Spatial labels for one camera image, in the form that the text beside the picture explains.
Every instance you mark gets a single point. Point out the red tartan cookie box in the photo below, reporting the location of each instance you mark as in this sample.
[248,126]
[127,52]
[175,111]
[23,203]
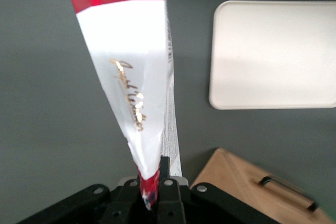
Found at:
[131,77]

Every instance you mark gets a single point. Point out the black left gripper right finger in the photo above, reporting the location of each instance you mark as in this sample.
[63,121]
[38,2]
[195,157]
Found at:
[169,203]

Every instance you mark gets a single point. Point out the cream plastic tray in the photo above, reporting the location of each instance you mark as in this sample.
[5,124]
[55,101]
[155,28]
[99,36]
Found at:
[275,56]

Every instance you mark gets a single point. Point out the wooden drawer cabinet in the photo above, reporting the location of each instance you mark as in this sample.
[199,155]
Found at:
[236,171]

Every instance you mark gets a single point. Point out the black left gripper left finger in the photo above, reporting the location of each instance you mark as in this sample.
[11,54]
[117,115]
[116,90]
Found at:
[126,205]

